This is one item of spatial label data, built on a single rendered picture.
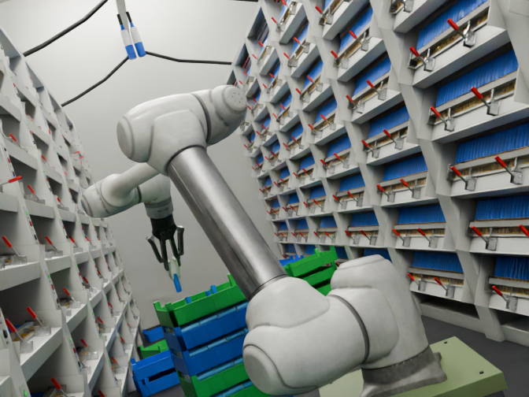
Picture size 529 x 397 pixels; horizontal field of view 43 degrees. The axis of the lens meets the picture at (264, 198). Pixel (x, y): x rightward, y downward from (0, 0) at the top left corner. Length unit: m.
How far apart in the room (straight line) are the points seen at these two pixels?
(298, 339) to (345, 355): 0.10
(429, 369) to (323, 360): 0.25
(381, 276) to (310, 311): 0.18
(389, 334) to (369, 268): 0.14
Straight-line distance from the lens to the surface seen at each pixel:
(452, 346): 1.64
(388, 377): 1.44
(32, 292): 2.10
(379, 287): 1.40
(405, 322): 1.42
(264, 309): 1.32
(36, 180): 2.81
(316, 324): 1.31
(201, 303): 2.18
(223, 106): 1.60
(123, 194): 2.01
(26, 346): 1.67
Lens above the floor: 0.69
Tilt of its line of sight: level
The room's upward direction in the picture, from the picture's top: 19 degrees counter-clockwise
